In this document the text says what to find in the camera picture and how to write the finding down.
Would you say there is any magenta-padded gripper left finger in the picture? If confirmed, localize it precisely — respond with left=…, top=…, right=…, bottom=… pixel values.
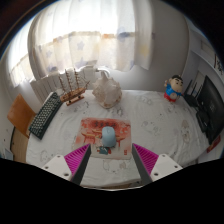
left=40, top=143, right=92, bottom=186

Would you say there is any black monitor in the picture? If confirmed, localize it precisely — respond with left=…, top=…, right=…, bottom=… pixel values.
left=195, top=75, right=224, bottom=145

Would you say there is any black monitor stand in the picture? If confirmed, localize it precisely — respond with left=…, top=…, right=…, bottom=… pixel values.
left=195, top=109, right=211, bottom=133

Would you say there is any white wall shelf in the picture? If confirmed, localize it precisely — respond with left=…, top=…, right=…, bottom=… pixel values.
left=189, top=29, right=224, bottom=78

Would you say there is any dark keyboard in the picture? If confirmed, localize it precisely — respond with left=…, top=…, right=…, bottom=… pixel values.
left=28, top=91, right=64, bottom=140

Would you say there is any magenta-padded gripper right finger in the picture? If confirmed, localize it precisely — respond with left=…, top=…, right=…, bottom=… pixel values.
left=131, top=143, right=184, bottom=186

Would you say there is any white star-print curtain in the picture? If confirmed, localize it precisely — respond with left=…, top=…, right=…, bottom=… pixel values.
left=9, top=0, right=154, bottom=86

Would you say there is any cartoon boy clock figure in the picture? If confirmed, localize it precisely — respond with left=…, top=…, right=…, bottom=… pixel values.
left=163, top=74, right=185, bottom=103

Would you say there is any large white conch shell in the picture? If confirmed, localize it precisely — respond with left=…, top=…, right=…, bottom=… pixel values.
left=91, top=70, right=123, bottom=110

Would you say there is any wooden sailing ship model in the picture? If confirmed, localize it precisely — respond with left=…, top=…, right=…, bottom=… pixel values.
left=58, top=68, right=90, bottom=107

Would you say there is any orange wooden chair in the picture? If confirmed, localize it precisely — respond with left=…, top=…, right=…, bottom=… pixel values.
left=6, top=93, right=37, bottom=139

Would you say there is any white radiator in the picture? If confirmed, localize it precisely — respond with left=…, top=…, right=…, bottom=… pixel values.
left=29, top=66, right=101, bottom=103

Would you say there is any light blue computer mouse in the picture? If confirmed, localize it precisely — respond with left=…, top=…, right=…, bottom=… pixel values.
left=101, top=126, right=118, bottom=149

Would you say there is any white printed tablecloth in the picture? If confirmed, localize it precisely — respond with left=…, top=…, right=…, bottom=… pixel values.
left=25, top=89, right=211, bottom=189

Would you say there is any red paper packet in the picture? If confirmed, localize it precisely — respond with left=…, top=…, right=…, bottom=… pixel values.
left=205, top=134, right=222, bottom=154

